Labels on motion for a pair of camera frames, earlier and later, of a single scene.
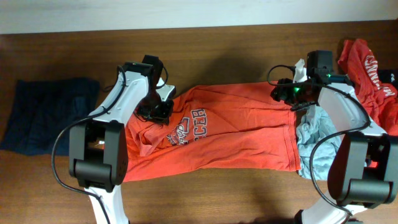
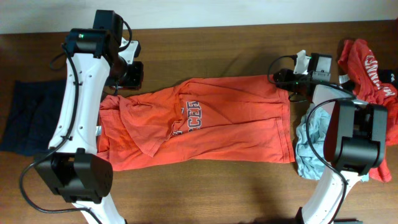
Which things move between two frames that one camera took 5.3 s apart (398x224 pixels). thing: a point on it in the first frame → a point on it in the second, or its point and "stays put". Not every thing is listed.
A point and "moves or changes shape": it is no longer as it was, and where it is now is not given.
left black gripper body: (152, 107) → (129, 76)
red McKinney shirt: (380, 100) stays put
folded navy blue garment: (41, 107) stays put
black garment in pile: (388, 76) stays put
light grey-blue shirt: (314, 127) stays put
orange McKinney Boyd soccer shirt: (215, 128) moves or changes shape
